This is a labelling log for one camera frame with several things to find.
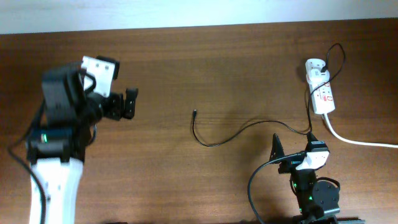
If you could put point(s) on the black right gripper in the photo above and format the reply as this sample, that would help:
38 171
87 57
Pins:
290 164

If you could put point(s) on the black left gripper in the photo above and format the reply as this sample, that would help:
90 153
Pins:
115 102

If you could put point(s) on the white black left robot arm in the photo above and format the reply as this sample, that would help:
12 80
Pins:
75 100

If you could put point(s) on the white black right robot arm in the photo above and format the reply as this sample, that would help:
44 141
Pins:
317 197

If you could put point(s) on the white usb charger adapter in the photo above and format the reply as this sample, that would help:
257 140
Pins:
315 76

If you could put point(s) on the white power strip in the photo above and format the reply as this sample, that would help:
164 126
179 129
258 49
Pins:
321 94

